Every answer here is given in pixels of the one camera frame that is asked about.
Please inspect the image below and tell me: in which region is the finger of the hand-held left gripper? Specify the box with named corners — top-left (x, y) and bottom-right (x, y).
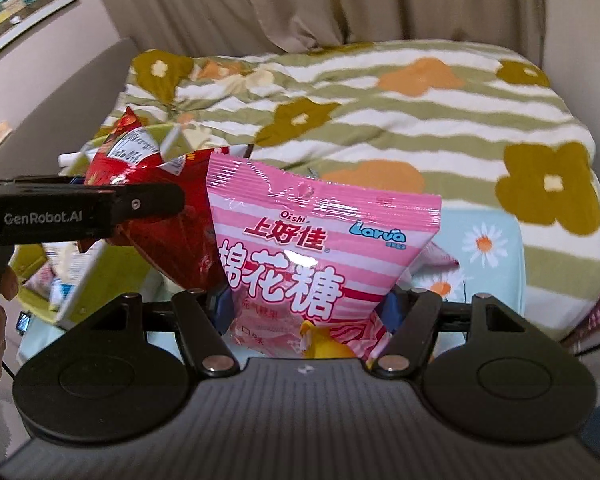
top-left (112, 182), bottom-right (187, 228)

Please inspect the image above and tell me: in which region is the pink striped marshmallow packet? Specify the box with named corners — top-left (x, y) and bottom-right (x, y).
top-left (205, 152), bottom-right (443, 361)

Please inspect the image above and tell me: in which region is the beige curtain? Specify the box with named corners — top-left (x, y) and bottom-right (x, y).
top-left (80, 0), bottom-right (551, 58)

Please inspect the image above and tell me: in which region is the pile of assorted snack packets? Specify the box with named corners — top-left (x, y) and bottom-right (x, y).
top-left (27, 240), bottom-right (103, 318)

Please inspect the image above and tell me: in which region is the framed wall picture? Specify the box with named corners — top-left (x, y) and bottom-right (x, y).
top-left (0, 0), bottom-right (81, 68)

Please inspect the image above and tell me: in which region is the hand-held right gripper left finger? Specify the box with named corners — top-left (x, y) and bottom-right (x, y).
top-left (92, 287), bottom-right (241, 380)

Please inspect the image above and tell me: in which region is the grey headboard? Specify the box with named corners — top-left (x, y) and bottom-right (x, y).
top-left (0, 37), bottom-right (136, 181)

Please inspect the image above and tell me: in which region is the yellow-green cardboard box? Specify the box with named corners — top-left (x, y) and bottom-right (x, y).
top-left (10, 110), bottom-right (253, 328)

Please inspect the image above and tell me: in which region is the green striped floral blanket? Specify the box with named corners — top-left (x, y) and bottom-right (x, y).
top-left (87, 40), bottom-right (600, 346)

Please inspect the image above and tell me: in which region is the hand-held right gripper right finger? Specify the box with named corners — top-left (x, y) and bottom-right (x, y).
top-left (370, 287), bottom-right (528, 380)

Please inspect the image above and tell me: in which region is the light blue daisy cloth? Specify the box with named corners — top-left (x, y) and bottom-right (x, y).
top-left (20, 207), bottom-right (528, 361)

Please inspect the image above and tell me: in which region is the red snack packet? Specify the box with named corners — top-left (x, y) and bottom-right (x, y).
top-left (77, 107), bottom-right (253, 293)

